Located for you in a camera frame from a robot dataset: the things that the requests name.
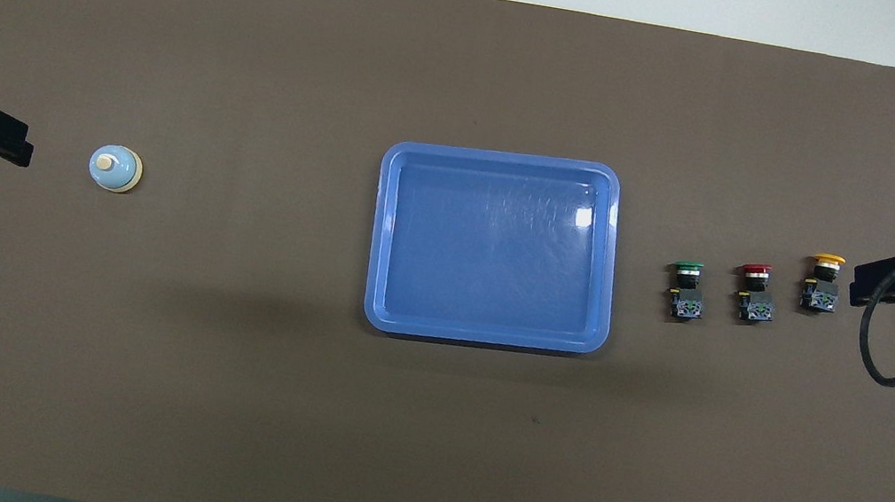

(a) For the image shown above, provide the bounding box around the blue plastic tray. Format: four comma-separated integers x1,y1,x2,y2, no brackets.
356,129,635,367

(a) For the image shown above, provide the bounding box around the green mushroom push button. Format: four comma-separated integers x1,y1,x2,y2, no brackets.
660,257,712,325

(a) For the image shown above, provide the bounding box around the red mushroom push button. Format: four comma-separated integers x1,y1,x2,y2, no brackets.
731,261,782,327

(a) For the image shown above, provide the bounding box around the brown table mat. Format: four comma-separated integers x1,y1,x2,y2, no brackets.
0,0,895,502

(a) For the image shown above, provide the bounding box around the yellow mushroom push button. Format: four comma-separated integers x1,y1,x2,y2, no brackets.
797,250,848,316

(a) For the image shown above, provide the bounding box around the light blue call bell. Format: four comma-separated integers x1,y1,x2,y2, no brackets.
84,141,147,198

